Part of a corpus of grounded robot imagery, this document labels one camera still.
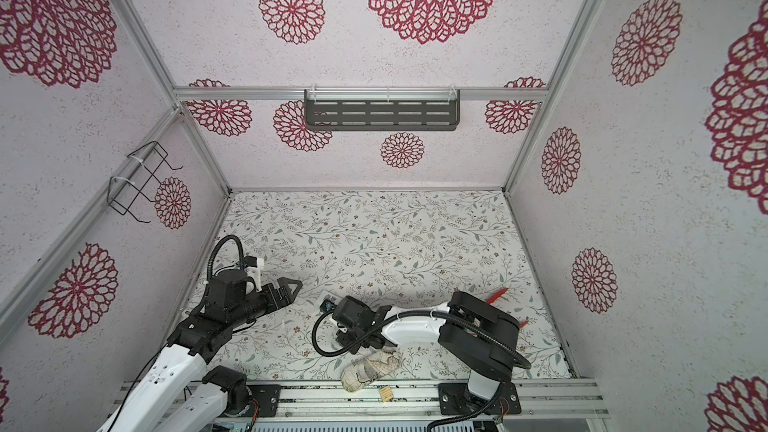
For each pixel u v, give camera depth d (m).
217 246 0.59
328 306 0.75
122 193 0.73
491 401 0.60
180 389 0.47
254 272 0.71
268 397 0.74
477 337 0.45
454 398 0.77
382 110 0.95
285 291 0.69
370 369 0.76
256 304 0.66
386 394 0.75
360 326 0.65
